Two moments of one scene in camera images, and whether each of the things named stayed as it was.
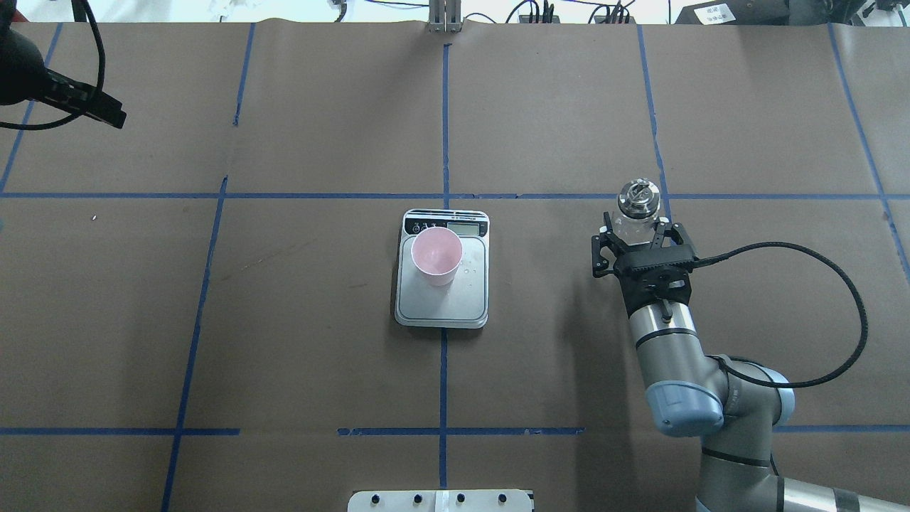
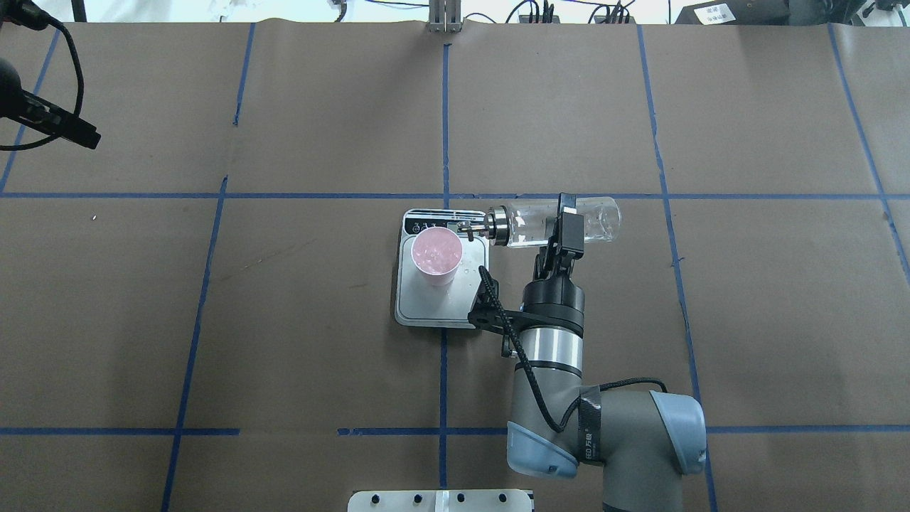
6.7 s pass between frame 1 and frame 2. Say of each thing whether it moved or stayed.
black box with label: stayed
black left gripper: moved
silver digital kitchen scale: stayed
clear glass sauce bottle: moved
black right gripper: moved
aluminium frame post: stayed
